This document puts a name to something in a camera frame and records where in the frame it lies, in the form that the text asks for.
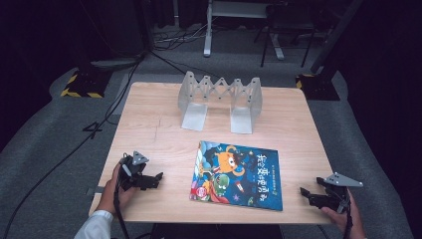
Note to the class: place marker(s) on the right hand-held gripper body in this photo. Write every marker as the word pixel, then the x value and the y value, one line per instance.
pixel 338 195

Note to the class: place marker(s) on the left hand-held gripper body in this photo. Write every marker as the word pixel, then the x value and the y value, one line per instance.
pixel 132 171

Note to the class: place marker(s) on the blue cartoon picture book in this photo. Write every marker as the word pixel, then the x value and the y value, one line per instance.
pixel 239 176

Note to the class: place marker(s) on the translucent expandable book rack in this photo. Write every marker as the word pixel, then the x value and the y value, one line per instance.
pixel 199 96

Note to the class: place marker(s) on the person's right hand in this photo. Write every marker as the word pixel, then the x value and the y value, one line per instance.
pixel 356 222

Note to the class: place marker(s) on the person's left hand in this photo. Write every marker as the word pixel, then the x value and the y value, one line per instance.
pixel 111 195

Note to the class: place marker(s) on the grey tape strip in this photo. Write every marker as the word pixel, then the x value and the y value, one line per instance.
pixel 96 190

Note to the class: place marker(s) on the grey stand base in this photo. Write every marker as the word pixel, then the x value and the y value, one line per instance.
pixel 116 63

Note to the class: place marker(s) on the dark grey slanted metal beam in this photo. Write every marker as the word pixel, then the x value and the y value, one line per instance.
pixel 331 38

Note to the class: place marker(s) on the black metal chair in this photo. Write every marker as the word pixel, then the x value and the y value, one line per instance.
pixel 288 23

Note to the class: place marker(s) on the black yellow striped base plate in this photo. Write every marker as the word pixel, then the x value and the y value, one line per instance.
pixel 84 84
pixel 320 88

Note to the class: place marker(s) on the white desk frame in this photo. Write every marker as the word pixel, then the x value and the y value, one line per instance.
pixel 208 36

